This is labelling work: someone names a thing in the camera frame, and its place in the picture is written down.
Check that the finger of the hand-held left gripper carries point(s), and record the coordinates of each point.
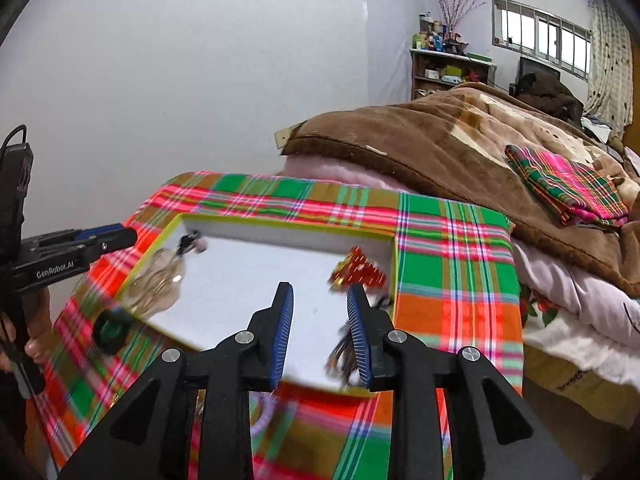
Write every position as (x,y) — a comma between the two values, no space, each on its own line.
(107,238)

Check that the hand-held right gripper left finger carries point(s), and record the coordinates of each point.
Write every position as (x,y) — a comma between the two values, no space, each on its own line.
(284,332)

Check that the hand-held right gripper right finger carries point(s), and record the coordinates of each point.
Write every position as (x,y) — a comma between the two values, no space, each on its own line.
(358,340)

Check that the white tray with yellow rim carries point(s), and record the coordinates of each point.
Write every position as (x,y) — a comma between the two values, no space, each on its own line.
(240,280)

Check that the person's left hand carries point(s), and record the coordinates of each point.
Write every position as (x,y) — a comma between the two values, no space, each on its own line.
(39,320)

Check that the brown tassel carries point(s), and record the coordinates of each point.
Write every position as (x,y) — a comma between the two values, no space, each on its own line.
(341,350)

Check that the plaid table cloth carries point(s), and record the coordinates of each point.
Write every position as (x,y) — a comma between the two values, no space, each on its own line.
(450,280)

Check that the pink blanket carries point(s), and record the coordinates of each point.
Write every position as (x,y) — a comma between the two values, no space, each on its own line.
(340,172)

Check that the cream board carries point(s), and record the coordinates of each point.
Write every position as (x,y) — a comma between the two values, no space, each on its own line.
(285,136)

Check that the brown fleece blanket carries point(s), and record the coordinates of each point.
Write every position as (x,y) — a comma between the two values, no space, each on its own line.
(425,140)

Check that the floral bed sheet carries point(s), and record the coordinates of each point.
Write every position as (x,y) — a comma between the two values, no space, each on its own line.
(585,320)

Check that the folded plaid cloth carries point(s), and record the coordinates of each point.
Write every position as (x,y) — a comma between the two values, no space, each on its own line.
(570,185)

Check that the wooden shelf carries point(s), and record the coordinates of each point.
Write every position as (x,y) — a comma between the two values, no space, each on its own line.
(435,72)

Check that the group of bottles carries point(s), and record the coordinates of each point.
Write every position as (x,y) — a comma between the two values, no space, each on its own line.
(434,39)

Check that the dark clothing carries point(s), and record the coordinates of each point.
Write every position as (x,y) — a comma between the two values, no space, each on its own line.
(550,95)

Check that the black monitor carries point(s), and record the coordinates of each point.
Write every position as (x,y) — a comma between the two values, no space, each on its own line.
(530,67)

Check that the dry branches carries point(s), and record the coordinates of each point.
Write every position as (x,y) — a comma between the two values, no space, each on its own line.
(456,7)

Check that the window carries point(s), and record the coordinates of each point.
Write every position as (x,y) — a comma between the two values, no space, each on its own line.
(540,35)

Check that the spotted curtain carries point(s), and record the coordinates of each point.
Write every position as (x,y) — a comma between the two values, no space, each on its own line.
(610,60)

